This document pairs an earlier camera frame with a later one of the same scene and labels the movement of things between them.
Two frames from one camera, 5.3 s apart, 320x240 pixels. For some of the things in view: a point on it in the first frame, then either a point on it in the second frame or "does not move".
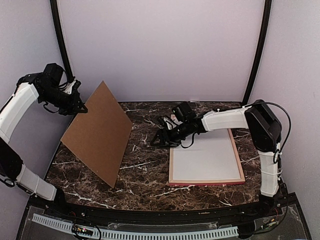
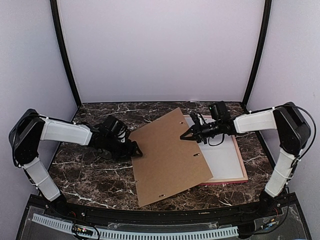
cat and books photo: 211,155 does not move
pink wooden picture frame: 212,159 does not move
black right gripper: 161,132 → 198,134
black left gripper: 72,108 → 129,151
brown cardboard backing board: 98,136 → 168,164
